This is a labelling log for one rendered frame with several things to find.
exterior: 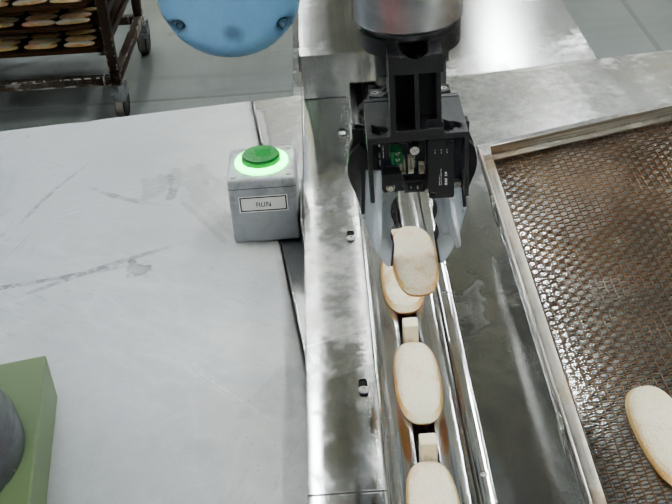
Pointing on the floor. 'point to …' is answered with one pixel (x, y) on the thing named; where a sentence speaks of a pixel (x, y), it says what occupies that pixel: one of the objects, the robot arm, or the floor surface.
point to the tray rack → (73, 40)
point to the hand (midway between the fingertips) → (414, 244)
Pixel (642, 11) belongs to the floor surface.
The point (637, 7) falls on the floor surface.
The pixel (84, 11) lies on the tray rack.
